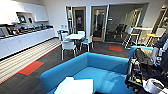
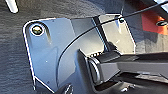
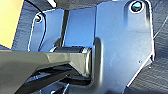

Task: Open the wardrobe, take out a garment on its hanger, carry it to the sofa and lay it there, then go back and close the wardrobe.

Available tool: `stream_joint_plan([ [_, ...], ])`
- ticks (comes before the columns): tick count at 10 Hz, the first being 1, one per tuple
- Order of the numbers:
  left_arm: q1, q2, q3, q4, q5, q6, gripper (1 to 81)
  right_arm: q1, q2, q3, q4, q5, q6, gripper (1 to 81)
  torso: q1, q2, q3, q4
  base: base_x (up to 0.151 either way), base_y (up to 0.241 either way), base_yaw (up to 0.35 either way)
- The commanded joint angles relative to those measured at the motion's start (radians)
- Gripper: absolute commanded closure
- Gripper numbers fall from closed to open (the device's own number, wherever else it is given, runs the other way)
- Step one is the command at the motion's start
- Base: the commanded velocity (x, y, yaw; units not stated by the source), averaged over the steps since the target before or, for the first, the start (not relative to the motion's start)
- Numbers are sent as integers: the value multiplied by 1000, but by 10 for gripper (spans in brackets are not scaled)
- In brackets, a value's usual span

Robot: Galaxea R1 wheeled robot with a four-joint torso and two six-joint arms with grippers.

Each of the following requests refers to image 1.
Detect black cart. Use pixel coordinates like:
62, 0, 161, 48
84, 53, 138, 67
124, 58, 168, 94

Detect white round container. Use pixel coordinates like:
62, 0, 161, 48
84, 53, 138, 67
143, 78, 166, 94

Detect white upper kitchen cabinets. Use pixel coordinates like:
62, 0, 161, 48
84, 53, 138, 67
0, 1, 50, 26

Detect large blue sofa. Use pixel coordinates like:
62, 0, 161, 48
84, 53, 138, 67
39, 51, 141, 94

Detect dark bag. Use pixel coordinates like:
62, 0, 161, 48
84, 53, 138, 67
134, 47, 158, 66

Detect white square table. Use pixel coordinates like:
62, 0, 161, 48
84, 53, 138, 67
64, 33, 87, 49

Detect white lower kitchen cabinets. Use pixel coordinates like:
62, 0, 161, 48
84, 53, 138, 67
0, 27, 56, 60

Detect small blue sofa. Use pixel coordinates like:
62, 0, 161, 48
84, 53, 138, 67
127, 45, 156, 63

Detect white chair with blue seat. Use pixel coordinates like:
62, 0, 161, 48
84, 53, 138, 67
61, 32, 73, 43
80, 34, 95, 53

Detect white tall stool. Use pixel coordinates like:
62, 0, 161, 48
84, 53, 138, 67
121, 26, 138, 50

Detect white kitchen cabinets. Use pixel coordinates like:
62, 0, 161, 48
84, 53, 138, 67
0, 1, 50, 26
0, 27, 56, 60

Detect wooden framed glass door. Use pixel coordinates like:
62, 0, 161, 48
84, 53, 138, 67
89, 4, 110, 43

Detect person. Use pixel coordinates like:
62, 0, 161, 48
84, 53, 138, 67
151, 31, 168, 69

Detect white tall table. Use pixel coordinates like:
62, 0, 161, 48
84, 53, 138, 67
133, 26, 158, 46

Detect yellow tall stool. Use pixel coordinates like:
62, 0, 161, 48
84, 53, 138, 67
145, 32, 161, 48

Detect black office chair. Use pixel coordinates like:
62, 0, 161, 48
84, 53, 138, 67
112, 23, 128, 40

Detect white T-shirt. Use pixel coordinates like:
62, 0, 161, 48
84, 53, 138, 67
54, 76, 95, 94

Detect blue waste bin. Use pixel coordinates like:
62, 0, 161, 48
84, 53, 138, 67
56, 29, 70, 42

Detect wooden door with red sign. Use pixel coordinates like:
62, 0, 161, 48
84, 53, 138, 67
71, 5, 88, 35

